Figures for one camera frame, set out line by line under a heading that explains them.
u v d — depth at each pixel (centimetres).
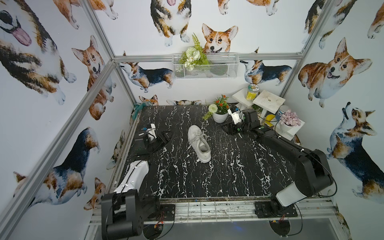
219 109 101
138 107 121
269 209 73
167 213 73
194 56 78
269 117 97
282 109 86
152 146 71
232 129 77
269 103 93
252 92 98
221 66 93
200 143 90
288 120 79
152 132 77
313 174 44
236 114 78
